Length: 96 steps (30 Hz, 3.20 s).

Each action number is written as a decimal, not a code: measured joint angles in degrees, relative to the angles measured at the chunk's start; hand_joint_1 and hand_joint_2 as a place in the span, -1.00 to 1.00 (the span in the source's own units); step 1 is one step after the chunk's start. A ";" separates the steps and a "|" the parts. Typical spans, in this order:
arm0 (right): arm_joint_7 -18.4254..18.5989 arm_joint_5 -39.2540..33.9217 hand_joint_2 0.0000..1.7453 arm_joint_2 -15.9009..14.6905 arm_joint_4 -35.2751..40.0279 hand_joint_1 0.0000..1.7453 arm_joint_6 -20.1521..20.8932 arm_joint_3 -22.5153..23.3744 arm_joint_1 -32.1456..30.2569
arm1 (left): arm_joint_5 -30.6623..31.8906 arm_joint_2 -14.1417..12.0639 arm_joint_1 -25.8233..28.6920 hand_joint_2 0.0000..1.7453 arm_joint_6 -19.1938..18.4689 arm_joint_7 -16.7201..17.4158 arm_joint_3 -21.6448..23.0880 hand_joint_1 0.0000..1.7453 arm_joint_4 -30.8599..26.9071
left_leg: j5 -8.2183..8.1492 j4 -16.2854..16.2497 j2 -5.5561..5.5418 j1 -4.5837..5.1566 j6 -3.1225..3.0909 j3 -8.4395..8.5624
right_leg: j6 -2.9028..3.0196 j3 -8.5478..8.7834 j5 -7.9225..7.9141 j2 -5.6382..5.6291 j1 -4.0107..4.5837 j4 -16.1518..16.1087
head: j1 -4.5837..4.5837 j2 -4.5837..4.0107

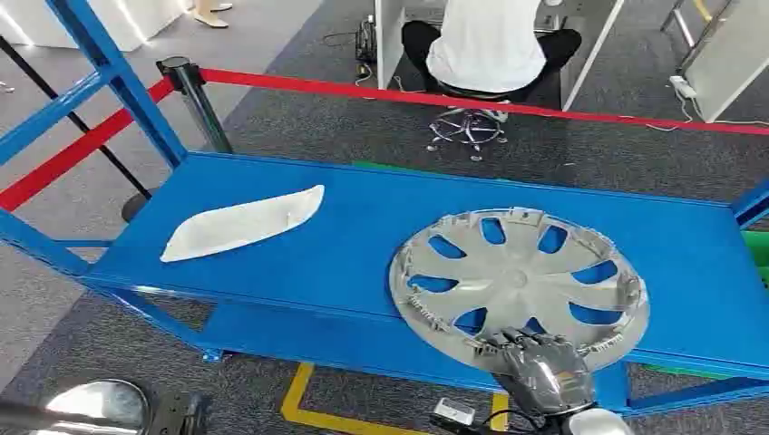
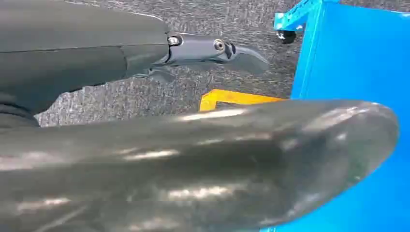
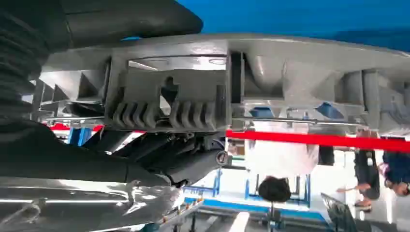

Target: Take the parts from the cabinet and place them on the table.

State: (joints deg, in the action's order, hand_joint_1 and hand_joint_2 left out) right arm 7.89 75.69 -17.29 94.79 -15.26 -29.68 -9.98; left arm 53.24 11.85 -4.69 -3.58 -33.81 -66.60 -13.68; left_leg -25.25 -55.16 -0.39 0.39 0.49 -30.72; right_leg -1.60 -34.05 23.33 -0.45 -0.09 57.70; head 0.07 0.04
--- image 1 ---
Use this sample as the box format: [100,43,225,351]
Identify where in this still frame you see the white desk metal legs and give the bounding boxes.
[659,0,769,125]

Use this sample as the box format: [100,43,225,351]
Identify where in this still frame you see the white power strip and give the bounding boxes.
[668,74,698,101]

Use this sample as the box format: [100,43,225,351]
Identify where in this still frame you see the green bin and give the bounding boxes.
[741,230,769,287]

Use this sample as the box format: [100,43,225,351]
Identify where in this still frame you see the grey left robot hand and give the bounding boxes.
[146,391,212,435]

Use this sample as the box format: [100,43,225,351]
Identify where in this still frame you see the yellow floor tape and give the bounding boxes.
[279,362,511,435]

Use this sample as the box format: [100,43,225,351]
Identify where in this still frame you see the white floor cable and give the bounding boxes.
[644,88,769,133]

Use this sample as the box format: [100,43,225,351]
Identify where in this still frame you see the white platform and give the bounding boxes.
[0,0,195,53]

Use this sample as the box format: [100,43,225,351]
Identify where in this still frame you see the black device under desk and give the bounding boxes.
[354,14,379,65]

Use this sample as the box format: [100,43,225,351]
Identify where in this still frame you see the short red barrier belt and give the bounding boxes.
[0,78,177,213]

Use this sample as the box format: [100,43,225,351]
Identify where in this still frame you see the silver plastic wheel hubcap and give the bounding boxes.
[388,207,651,374]

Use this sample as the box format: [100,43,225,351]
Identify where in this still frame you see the chrome stanchion post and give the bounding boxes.
[156,55,235,156]

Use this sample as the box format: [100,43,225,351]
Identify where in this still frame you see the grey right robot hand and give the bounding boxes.
[479,327,597,417]

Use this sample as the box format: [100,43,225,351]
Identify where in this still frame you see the blue metal shelf rack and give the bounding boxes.
[0,0,769,417]

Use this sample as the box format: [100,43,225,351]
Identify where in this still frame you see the seated person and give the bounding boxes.
[400,0,583,104]

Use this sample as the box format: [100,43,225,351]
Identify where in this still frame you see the chrome base office chair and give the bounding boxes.
[425,83,511,162]

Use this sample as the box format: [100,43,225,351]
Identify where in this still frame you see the long red barrier belt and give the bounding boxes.
[198,67,769,138]

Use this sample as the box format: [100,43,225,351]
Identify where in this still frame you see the white curved plastic part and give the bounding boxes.
[160,184,326,264]

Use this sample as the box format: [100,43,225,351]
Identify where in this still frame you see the black stanchion post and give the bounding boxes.
[0,34,162,225]

